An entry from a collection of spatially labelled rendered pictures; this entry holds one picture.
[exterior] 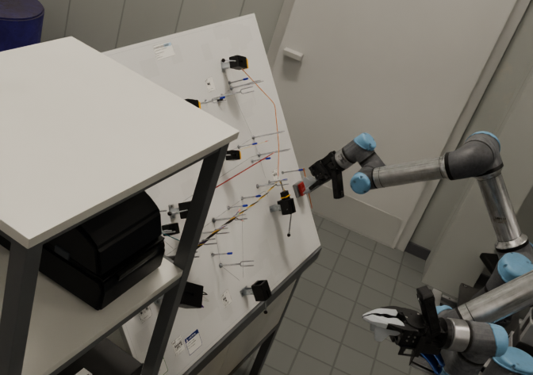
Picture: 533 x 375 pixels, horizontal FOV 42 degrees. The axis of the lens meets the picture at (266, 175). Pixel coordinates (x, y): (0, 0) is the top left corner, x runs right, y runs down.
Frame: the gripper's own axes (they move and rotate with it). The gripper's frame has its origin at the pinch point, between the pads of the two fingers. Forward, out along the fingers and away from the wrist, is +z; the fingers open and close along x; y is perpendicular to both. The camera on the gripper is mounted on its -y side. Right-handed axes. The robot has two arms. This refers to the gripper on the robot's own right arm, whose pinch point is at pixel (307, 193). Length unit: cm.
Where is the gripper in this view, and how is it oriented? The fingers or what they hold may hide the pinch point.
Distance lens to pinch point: 277.1
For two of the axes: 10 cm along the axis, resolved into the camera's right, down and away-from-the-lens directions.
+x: -5.3, 1.8, -8.3
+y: -5.3, -8.3, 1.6
